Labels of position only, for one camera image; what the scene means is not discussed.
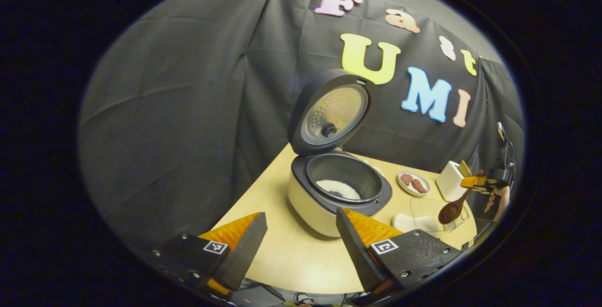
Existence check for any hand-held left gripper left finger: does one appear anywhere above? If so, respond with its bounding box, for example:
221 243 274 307
143 212 269 298

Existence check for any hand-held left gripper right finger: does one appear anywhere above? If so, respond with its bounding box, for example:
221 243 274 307
336 208 461 296

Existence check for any white chopstick holder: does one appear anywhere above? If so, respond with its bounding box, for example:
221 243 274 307
436 161 471 202

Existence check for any brown wooden spoon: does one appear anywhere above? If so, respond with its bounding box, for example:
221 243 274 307
438 170 485 225

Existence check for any grey and cream rice cooker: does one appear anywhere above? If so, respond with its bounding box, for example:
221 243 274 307
287 69 393 238

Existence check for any clear dish of white rice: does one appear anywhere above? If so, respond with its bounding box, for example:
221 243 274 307
393 197 471 233

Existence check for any white round plate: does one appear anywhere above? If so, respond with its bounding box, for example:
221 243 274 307
396 170 431 197

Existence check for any black backdrop cloth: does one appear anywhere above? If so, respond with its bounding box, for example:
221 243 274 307
78 0 525 251

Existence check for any black cable tangle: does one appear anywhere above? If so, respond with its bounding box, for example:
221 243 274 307
230 279 372 307

